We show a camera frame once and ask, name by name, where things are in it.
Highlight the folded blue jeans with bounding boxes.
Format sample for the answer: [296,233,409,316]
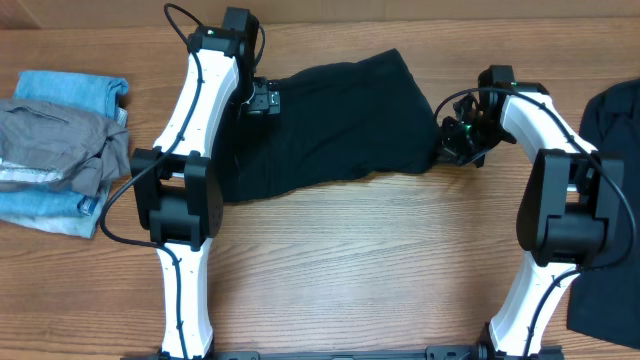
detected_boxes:
[1,70,129,238]

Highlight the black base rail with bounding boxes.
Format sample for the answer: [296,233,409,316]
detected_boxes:
[119,344,566,360]

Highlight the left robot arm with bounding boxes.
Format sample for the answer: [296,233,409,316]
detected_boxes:
[131,7,280,359]

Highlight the black shorts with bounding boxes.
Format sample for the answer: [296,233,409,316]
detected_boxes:
[216,49,440,203]

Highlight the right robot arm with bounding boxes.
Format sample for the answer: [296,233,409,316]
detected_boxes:
[425,65,630,360]

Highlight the folded grey shorts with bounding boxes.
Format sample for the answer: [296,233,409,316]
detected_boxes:
[1,99,130,196]

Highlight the dark navy garment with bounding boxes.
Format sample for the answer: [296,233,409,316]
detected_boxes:
[567,80,639,349]

